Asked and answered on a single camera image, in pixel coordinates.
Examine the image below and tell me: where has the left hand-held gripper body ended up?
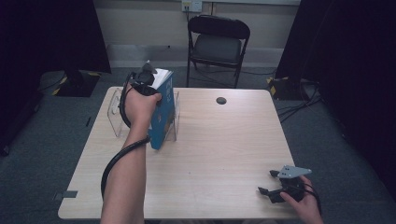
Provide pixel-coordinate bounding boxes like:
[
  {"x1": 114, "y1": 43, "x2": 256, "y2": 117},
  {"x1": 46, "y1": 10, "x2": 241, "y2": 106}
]
[{"x1": 129, "y1": 60, "x2": 163, "y2": 97}]

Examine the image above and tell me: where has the thin black floor cable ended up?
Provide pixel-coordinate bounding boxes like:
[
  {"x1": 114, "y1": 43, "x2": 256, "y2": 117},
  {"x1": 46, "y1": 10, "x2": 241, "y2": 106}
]
[{"x1": 194, "y1": 65, "x2": 278, "y2": 89}]

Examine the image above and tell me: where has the clear acrylic book rack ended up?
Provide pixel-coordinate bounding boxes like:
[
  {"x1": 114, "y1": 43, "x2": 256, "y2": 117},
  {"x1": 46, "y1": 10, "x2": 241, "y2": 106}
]
[{"x1": 106, "y1": 88, "x2": 182, "y2": 143}]

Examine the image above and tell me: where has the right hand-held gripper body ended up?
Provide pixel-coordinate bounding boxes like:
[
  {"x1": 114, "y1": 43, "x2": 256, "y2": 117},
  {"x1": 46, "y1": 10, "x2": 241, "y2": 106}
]
[{"x1": 268, "y1": 164, "x2": 313, "y2": 204}]

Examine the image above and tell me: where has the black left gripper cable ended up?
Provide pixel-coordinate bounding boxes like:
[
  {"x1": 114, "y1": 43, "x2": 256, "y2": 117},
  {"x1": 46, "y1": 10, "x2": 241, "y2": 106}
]
[{"x1": 100, "y1": 71, "x2": 151, "y2": 201}]

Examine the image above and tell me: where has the black stand base yellow tape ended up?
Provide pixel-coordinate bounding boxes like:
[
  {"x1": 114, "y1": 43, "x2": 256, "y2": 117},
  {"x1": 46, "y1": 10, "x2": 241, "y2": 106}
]
[
  {"x1": 265, "y1": 76, "x2": 310, "y2": 102},
  {"x1": 50, "y1": 69, "x2": 103, "y2": 98}
]

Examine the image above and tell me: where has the white wall socket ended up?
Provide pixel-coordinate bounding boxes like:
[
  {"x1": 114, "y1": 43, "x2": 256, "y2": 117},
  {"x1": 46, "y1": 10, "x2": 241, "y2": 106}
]
[{"x1": 181, "y1": 0, "x2": 204, "y2": 14}]

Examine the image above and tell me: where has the black curtain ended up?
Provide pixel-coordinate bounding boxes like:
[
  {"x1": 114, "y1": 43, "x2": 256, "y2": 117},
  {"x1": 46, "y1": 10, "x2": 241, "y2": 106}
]
[
  {"x1": 0, "y1": 0, "x2": 112, "y2": 157},
  {"x1": 275, "y1": 0, "x2": 396, "y2": 202}
]

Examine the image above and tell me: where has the person's right hand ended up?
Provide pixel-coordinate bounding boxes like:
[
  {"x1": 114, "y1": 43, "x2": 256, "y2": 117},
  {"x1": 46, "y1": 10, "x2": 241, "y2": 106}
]
[{"x1": 279, "y1": 175, "x2": 320, "y2": 217}]

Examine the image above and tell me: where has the black folding chair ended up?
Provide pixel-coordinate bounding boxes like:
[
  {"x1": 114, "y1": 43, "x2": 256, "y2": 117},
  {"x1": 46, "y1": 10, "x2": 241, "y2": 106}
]
[{"x1": 186, "y1": 14, "x2": 251, "y2": 90}]

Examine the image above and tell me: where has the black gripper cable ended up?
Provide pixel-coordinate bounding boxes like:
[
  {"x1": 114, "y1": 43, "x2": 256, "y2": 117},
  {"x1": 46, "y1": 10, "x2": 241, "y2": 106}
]
[
  {"x1": 100, "y1": 71, "x2": 151, "y2": 201},
  {"x1": 302, "y1": 182, "x2": 323, "y2": 217}
]

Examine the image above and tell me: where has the black floor cables bundle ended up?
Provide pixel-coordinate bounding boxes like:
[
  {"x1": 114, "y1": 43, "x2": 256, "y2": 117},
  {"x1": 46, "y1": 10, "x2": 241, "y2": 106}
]
[{"x1": 276, "y1": 78, "x2": 323, "y2": 124}]

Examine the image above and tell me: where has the blue book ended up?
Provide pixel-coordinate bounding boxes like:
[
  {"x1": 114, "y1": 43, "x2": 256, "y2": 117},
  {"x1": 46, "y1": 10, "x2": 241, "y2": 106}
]
[{"x1": 147, "y1": 67, "x2": 176, "y2": 151}]

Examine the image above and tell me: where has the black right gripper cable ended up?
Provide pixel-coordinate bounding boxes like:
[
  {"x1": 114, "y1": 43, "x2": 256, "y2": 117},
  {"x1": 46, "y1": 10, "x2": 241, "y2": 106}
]
[{"x1": 302, "y1": 182, "x2": 323, "y2": 217}]

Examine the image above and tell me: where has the person's left hand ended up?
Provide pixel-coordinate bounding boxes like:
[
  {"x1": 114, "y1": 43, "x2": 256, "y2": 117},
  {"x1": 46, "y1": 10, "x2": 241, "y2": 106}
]
[{"x1": 123, "y1": 83, "x2": 163, "y2": 133}]

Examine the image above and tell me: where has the grey tape piece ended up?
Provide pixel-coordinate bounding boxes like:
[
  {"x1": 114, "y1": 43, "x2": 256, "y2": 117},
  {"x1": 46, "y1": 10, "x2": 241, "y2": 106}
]
[{"x1": 52, "y1": 189, "x2": 79, "y2": 202}]

